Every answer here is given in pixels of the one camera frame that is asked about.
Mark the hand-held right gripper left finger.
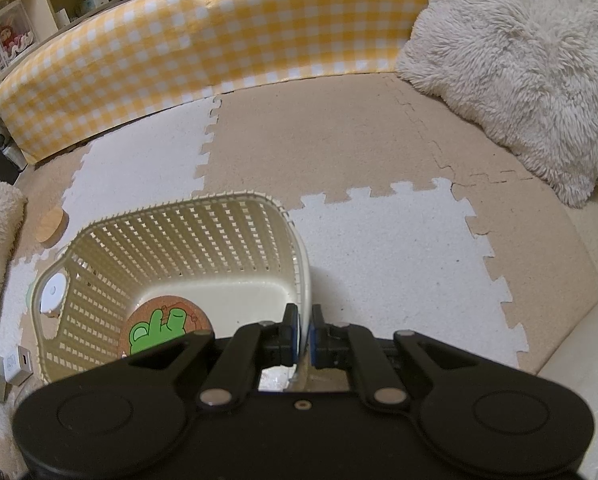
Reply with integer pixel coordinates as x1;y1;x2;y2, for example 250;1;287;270
122;303;300;409

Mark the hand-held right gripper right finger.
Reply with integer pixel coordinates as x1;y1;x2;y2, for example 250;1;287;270
310;304;477;408

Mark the cream plastic lattice basket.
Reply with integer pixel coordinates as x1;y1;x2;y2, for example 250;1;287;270
32;190;312;393

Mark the round wooden lid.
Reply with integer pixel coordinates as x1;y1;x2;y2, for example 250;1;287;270
39;207;69;247

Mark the white rectangular plastic block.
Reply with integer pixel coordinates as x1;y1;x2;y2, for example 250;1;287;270
0;346;34;386

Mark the white foam mat tile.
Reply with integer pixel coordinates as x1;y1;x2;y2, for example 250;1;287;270
62;95;222;223
279;177;530;376

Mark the green toy piece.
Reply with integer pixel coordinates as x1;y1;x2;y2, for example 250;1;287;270
126;296;215;361

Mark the beige foam mat tile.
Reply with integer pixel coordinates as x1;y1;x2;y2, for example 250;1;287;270
194;72;540;208

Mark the white round plastic case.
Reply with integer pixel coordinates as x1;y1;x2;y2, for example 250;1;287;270
39;272;70;317

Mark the yellow gingham cushion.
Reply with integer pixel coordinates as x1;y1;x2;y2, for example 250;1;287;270
0;0;445;166

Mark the fluffy white pillow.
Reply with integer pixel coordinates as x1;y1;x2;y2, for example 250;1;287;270
395;0;598;208

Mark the doll in clear box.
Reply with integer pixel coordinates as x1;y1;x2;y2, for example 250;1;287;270
0;2;37;68

